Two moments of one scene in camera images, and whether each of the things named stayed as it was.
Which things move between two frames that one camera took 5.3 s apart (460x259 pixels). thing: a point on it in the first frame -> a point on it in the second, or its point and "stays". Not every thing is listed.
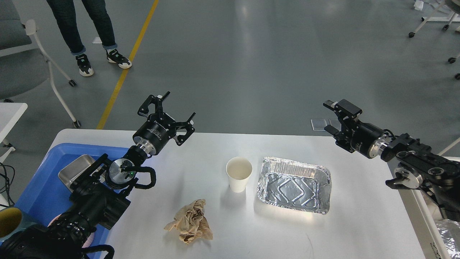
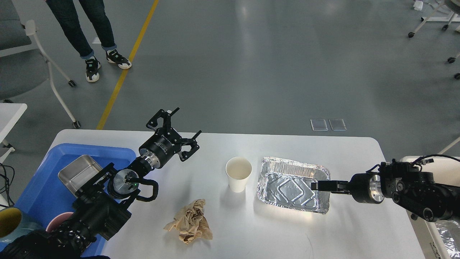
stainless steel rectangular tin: [74, 170] stays
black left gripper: [155, 133] -> [157, 150]
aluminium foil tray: [294, 184] stays
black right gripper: [367, 140] -> [367, 187]
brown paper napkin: [191, 223] stays
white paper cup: [238, 169] stays
